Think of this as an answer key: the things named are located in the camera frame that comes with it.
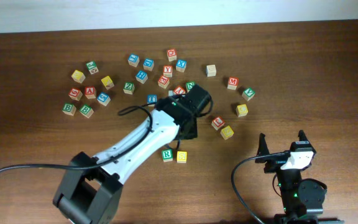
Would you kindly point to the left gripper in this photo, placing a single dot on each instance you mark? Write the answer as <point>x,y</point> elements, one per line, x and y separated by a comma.
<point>192,132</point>

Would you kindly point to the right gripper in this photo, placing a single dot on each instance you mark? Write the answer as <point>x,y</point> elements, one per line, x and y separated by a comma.
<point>273,165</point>

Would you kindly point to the yellow S block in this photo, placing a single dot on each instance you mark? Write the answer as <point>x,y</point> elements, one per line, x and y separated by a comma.
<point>182,156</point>

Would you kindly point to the green R block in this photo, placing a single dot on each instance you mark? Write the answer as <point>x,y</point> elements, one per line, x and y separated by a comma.
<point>167,155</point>

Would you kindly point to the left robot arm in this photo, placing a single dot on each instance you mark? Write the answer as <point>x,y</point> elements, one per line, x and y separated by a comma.
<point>90,190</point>

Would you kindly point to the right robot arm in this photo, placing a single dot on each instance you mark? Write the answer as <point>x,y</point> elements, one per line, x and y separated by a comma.
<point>302,198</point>

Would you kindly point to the green N block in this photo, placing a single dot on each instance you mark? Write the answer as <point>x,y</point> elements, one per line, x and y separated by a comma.
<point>189,86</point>

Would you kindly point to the red Y block lower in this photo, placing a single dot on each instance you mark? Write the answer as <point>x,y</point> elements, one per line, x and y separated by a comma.
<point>179,91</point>

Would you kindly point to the red y block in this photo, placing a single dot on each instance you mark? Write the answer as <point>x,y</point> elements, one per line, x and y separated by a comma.
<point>167,70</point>
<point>179,91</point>

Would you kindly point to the red 3 block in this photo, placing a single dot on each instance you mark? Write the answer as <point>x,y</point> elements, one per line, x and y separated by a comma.
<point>217,123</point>

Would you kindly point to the plain wooden block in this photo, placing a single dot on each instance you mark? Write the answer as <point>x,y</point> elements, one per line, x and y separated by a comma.
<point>211,70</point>

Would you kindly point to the red M block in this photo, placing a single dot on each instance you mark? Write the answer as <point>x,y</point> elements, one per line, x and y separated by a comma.
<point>232,83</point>

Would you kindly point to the blue X block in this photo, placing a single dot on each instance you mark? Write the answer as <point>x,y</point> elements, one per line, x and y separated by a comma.
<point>181,65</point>

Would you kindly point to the red E block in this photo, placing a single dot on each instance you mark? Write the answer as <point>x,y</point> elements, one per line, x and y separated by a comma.
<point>163,82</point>

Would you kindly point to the yellow block lower right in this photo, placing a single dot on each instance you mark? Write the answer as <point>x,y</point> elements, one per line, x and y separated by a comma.
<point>227,132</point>

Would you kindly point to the yellow C block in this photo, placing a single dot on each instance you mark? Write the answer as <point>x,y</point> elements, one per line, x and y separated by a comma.
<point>241,110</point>

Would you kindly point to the red Y block upper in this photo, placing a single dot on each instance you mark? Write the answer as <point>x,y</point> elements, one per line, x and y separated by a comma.
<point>167,70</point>

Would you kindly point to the blue T block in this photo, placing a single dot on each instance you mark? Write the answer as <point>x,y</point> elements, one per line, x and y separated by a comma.
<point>151,100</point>

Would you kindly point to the green V block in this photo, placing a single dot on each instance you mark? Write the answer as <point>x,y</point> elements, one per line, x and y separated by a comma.
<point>248,94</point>

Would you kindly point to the red Q block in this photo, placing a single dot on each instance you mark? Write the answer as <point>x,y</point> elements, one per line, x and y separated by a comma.
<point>171,55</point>

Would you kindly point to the blue H block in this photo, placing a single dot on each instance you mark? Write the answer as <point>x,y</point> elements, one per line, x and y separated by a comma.
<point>141,77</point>

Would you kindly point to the blue D block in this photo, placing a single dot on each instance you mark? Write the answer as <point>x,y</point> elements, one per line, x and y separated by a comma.
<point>148,64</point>

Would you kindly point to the green Z block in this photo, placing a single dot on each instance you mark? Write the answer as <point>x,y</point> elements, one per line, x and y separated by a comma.
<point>129,88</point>

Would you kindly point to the blue L block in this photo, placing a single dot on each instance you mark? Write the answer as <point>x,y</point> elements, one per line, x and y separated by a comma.
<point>133,60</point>

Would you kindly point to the yellow block middle left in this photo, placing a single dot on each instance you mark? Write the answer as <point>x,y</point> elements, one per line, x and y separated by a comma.
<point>107,82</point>

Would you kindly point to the red A block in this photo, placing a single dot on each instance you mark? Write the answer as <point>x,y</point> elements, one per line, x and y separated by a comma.
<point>90,92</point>

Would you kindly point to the green J block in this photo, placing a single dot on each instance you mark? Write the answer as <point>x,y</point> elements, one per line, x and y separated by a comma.
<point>92,67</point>

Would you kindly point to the green b block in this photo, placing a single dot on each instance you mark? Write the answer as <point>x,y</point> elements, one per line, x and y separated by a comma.
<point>69,109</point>
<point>86,111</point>

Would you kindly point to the yellow block upper left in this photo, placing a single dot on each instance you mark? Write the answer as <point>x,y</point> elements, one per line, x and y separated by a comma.
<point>78,76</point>

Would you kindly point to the red 6 block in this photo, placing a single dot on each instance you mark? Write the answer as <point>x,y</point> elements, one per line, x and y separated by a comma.
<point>75,94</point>

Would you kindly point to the green B block far left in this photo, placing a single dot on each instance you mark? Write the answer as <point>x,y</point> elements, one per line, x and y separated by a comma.
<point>69,109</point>

